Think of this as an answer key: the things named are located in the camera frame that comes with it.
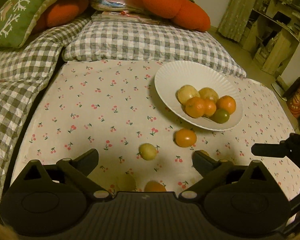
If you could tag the grey gingham pillow left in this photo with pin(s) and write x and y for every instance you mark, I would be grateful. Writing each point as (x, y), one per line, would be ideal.
(24, 72)

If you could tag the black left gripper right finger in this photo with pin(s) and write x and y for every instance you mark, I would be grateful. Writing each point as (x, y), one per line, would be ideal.
(213, 172)

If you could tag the green patterned cushion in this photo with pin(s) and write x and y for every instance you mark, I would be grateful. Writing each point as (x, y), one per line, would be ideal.
(17, 20)

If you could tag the grey gingham pillow right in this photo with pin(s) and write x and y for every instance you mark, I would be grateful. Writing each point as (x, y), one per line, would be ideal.
(129, 41)

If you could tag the orange fruit in plate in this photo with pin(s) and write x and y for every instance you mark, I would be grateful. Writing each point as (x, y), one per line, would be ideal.
(210, 108)

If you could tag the orange fruit plate right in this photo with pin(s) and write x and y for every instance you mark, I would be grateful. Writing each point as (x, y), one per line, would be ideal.
(227, 103)

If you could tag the grey gingham pillow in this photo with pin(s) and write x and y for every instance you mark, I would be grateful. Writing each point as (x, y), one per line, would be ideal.
(129, 41)
(24, 72)

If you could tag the yellow fruit behind in plate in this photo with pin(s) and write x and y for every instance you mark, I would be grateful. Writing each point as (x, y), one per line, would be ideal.
(209, 93)

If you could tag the white ribbed plate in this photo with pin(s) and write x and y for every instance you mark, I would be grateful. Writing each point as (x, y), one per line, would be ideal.
(173, 75)

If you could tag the orange fruit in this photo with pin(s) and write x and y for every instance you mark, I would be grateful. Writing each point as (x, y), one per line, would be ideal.
(210, 108)
(195, 107)
(154, 186)

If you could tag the wooden shelf unit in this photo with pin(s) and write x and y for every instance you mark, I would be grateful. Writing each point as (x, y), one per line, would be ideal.
(272, 33)

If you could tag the orange tomato on sheet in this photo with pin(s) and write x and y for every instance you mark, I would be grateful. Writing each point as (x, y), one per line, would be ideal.
(185, 137)

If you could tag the beige curtain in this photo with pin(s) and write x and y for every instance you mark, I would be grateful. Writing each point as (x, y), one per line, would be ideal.
(235, 19)

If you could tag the cherry print bed sheet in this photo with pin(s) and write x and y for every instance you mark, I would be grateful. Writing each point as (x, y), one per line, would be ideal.
(113, 107)

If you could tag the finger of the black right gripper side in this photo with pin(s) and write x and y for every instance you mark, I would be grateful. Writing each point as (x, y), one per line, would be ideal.
(270, 150)

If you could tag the stack of papers and bags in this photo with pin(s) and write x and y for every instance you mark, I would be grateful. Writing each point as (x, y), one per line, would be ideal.
(122, 11)

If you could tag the orange carrot plush large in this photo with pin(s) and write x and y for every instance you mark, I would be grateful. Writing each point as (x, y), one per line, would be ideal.
(183, 13)

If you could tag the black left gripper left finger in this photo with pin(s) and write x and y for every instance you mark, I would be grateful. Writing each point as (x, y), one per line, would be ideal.
(76, 171)

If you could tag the pale yellow fruit on sheet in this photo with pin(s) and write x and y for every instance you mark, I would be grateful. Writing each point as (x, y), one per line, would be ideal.
(147, 151)

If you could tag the yellow fruit by right finger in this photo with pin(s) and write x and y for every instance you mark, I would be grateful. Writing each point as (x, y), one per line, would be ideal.
(204, 152)

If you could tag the green fruit bottom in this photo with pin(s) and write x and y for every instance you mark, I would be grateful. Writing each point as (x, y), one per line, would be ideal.
(220, 116)

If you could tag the orange plush under cushion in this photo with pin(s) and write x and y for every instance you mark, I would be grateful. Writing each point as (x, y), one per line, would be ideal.
(59, 13)

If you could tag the orange printed bag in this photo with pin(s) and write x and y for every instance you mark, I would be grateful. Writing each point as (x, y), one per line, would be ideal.
(292, 95)

